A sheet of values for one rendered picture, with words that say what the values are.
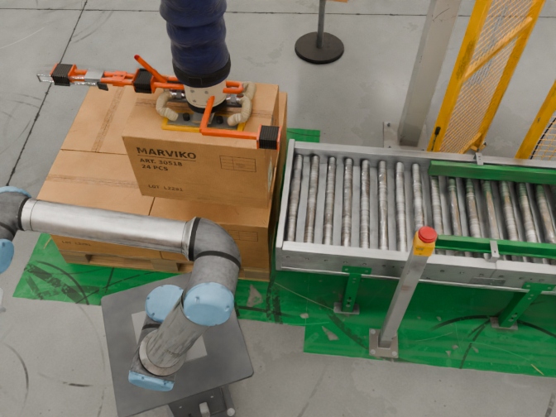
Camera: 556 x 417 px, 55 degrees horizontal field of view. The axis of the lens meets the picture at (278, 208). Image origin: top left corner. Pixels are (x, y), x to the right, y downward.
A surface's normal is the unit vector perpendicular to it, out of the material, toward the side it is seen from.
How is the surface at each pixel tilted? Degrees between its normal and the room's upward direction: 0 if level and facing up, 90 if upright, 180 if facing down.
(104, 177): 0
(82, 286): 0
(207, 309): 84
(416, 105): 90
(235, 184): 90
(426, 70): 90
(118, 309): 0
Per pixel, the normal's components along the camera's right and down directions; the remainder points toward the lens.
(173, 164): -0.14, 0.79
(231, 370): 0.00, -0.60
